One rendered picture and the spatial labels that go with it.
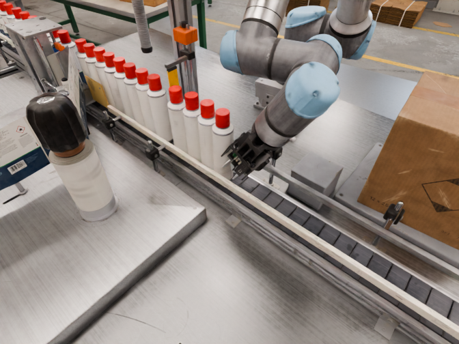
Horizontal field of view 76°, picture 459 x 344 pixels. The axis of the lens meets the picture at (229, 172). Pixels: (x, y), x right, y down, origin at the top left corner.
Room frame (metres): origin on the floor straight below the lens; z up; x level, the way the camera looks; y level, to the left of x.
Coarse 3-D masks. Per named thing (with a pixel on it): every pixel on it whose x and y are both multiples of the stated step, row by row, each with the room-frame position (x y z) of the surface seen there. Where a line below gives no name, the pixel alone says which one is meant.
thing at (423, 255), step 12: (264, 168) 0.51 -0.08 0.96; (288, 180) 0.46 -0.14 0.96; (312, 192) 0.42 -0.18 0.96; (324, 204) 0.40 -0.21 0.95; (336, 204) 0.39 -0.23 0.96; (348, 216) 0.37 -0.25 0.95; (360, 216) 0.36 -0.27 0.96; (372, 228) 0.33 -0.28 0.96; (384, 228) 0.33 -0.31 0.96; (396, 240) 0.30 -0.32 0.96; (408, 252) 0.29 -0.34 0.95; (420, 252) 0.28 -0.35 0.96; (432, 264) 0.26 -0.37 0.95; (444, 264) 0.25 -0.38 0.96; (456, 276) 0.23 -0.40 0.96
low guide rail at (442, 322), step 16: (112, 112) 0.83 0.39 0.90; (144, 128) 0.72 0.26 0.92; (160, 144) 0.67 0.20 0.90; (192, 160) 0.58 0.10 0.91; (208, 176) 0.54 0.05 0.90; (240, 192) 0.47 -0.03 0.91; (272, 208) 0.42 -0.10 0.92; (288, 224) 0.38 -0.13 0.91; (320, 240) 0.33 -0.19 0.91; (336, 256) 0.30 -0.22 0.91; (368, 272) 0.26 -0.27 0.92; (384, 288) 0.24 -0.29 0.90; (416, 304) 0.20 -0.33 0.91; (432, 320) 0.18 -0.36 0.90; (448, 320) 0.18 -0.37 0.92
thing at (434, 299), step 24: (120, 120) 0.81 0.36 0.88; (192, 168) 0.58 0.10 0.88; (264, 192) 0.49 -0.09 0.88; (264, 216) 0.42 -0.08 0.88; (288, 216) 0.42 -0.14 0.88; (312, 216) 0.42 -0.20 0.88; (336, 240) 0.36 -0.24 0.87; (336, 264) 0.30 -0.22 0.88; (384, 264) 0.30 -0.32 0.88; (408, 288) 0.25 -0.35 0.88; (432, 288) 0.25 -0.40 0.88; (408, 312) 0.20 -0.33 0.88; (456, 312) 0.20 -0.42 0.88
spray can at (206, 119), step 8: (200, 104) 0.59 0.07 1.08; (208, 104) 0.58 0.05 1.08; (208, 112) 0.58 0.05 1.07; (200, 120) 0.58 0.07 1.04; (208, 120) 0.57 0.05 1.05; (200, 128) 0.57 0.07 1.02; (208, 128) 0.57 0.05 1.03; (200, 136) 0.58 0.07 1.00; (208, 136) 0.57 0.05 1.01; (200, 144) 0.58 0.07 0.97; (208, 144) 0.57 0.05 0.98; (208, 152) 0.57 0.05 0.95; (208, 160) 0.57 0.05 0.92
